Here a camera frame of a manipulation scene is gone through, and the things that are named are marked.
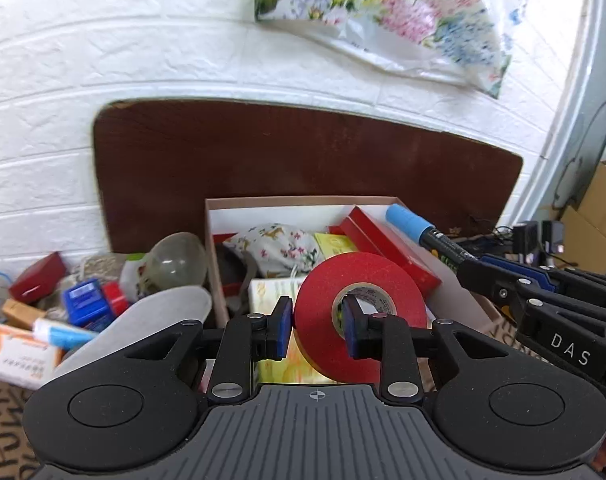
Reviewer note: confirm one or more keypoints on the small red cap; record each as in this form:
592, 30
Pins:
115, 297

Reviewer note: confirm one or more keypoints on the orange white box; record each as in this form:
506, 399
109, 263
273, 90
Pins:
13, 355

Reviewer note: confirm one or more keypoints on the red tape roll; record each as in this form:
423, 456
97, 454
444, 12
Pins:
323, 300

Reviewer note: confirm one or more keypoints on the floral plastic bag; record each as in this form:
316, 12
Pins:
383, 5

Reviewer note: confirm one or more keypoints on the blue black marker pen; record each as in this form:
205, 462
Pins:
405, 220

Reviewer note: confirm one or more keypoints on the large cardboard box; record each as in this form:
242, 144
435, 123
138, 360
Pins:
595, 220

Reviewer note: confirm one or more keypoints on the grey shoe insole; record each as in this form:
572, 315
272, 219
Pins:
148, 315

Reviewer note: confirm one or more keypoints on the small brown cardboard box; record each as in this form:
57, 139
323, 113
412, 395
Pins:
20, 312

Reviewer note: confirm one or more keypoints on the black power adapter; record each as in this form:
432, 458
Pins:
554, 237
527, 237

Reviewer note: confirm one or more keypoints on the brown wooden board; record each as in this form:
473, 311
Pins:
283, 155

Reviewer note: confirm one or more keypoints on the white cardboard box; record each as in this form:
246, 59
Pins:
283, 212

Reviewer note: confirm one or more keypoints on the patterned mat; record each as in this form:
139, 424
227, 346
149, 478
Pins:
3, 430

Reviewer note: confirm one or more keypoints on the yellow packet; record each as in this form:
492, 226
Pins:
335, 245

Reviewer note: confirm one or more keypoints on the dark red box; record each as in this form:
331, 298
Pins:
38, 275

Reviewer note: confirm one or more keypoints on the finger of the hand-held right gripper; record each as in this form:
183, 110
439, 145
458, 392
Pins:
523, 270
493, 287

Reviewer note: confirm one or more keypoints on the white yellow tissue pack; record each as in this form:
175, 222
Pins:
268, 295

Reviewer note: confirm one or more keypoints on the long red box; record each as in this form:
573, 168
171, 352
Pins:
383, 240

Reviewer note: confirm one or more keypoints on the beige twine bundle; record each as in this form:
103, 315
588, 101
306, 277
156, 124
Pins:
100, 265

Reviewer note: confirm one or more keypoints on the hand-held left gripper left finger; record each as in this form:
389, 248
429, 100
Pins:
283, 327

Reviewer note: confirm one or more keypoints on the white blue tube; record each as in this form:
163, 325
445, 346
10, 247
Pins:
63, 332

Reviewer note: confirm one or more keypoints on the small blue box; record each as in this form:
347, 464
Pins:
85, 302

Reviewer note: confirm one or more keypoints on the floral fabric pouch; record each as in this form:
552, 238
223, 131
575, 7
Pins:
273, 247

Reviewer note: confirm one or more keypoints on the white green packet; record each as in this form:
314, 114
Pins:
133, 272

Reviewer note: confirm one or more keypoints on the clear light bulb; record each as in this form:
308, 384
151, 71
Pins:
178, 260

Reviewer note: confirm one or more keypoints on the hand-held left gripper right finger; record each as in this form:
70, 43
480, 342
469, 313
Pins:
350, 330

